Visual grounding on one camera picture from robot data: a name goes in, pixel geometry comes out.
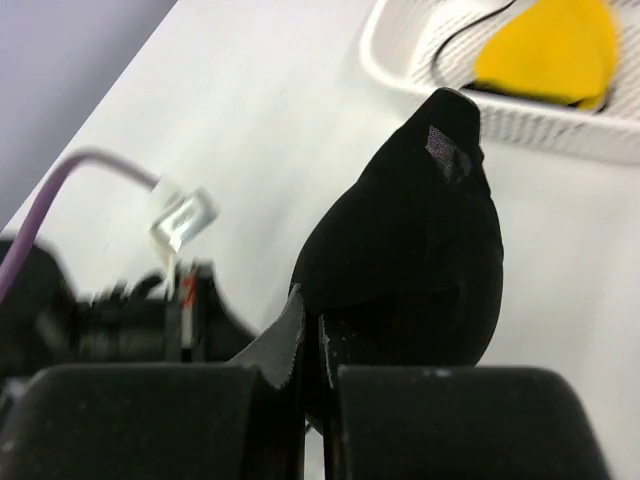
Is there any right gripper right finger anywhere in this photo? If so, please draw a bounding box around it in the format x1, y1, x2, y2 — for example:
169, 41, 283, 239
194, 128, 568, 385
318, 319, 611, 479

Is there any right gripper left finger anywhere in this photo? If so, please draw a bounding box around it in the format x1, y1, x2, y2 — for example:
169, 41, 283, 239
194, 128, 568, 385
1, 291, 305, 479

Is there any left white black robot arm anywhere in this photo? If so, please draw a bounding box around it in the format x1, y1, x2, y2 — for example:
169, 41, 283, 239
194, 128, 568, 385
1, 246, 255, 383

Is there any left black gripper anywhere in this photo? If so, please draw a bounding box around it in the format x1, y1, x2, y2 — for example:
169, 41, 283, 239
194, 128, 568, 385
163, 262, 255, 363

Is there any white perforated plastic basket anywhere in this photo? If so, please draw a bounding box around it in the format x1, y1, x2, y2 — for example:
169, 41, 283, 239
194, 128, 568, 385
359, 1, 639, 165

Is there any black lace bra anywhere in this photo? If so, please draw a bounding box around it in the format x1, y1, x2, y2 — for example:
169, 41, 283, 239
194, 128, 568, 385
290, 88, 504, 429

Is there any yellow bra black trim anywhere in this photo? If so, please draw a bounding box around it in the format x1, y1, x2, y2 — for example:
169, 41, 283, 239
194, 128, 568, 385
432, 0, 619, 111

